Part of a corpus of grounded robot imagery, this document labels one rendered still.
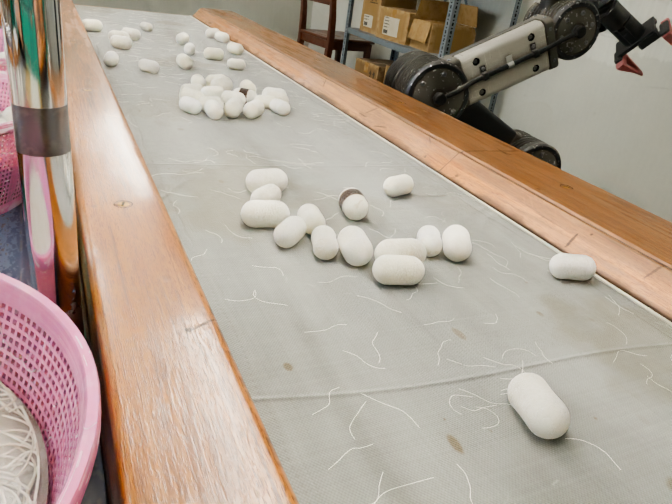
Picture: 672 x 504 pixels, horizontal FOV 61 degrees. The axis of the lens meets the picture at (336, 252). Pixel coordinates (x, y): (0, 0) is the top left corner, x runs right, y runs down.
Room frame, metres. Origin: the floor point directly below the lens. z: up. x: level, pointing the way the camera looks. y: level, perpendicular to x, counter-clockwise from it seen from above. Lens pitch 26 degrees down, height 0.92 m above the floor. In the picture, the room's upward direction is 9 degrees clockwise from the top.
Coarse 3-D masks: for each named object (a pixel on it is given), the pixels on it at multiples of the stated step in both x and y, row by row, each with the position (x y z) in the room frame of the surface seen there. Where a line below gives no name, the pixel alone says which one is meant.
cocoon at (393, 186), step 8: (392, 176) 0.50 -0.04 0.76; (400, 176) 0.51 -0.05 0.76; (408, 176) 0.51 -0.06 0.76; (384, 184) 0.50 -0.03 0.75; (392, 184) 0.49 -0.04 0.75; (400, 184) 0.50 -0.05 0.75; (408, 184) 0.50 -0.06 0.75; (392, 192) 0.49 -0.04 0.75; (400, 192) 0.50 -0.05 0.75; (408, 192) 0.51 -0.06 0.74
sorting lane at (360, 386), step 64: (128, 64) 0.91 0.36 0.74; (256, 64) 1.08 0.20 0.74; (192, 128) 0.62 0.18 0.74; (256, 128) 0.66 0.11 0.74; (320, 128) 0.70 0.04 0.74; (192, 192) 0.44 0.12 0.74; (320, 192) 0.48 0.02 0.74; (384, 192) 0.51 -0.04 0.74; (448, 192) 0.54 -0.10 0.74; (192, 256) 0.33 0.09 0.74; (256, 256) 0.35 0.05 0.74; (512, 256) 0.41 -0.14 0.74; (256, 320) 0.27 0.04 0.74; (320, 320) 0.28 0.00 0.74; (384, 320) 0.29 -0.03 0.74; (448, 320) 0.30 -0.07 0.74; (512, 320) 0.31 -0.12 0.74; (576, 320) 0.33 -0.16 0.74; (640, 320) 0.34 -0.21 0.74; (256, 384) 0.22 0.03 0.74; (320, 384) 0.22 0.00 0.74; (384, 384) 0.23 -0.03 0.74; (448, 384) 0.24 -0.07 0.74; (576, 384) 0.26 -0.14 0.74; (640, 384) 0.27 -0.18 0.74; (320, 448) 0.18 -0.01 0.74; (384, 448) 0.19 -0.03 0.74; (448, 448) 0.19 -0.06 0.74; (512, 448) 0.20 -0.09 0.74; (576, 448) 0.21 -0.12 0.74; (640, 448) 0.21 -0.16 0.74
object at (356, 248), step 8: (344, 232) 0.37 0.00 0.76; (352, 232) 0.36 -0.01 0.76; (360, 232) 0.36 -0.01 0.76; (344, 240) 0.36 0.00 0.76; (352, 240) 0.35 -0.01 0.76; (360, 240) 0.35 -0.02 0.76; (368, 240) 0.36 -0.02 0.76; (344, 248) 0.35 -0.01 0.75; (352, 248) 0.35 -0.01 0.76; (360, 248) 0.35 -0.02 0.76; (368, 248) 0.35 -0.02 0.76; (344, 256) 0.35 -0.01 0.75; (352, 256) 0.35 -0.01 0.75; (360, 256) 0.35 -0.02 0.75; (368, 256) 0.35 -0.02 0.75; (352, 264) 0.35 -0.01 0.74; (360, 264) 0.35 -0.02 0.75
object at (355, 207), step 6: (342, 192) 0.45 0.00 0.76; (348, 198) 0.43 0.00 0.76; (354, 198) 0.43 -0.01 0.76; (360, 198) 0.43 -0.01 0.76; (348, 204) 0.43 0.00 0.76; (354, 204) 0.43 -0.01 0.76; (360, 204) 0.43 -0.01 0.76; (366, 204) 0.43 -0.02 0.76; (342, 210) 0.44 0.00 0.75; (348, 210) 0.43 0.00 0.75; (354, 210) 0.43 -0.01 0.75; (360, 210) 0.43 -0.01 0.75; (366, 210) 0.43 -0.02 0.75; (348, 216) 0.43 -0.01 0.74; (354, 216) 0.43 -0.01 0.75; (360, 216) 0.43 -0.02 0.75
